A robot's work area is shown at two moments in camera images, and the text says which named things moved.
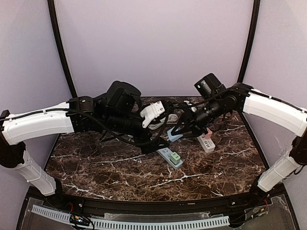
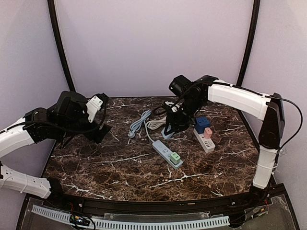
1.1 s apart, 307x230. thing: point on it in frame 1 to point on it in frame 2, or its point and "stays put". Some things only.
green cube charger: (175, 158) stays put
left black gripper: (148, 140) to (96, 133)
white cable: (172, 119) stays put
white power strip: (207, 144) stays put
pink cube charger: (208, 135) stays put
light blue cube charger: (174, 138) to (168, 136)
